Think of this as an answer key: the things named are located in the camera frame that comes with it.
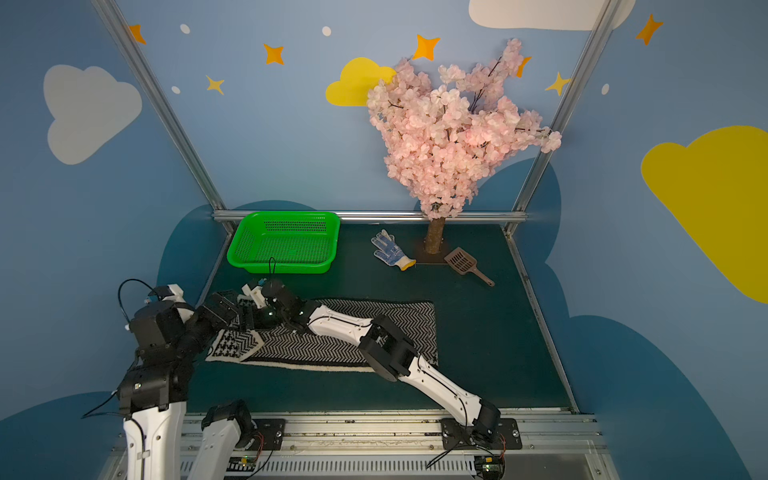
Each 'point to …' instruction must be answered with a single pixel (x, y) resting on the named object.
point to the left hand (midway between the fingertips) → (221, 300)
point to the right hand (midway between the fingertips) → (235, 323)
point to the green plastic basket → (286, 242)
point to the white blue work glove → (391, 253)
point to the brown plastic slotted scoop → (463, 262)
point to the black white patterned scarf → (312, 348)
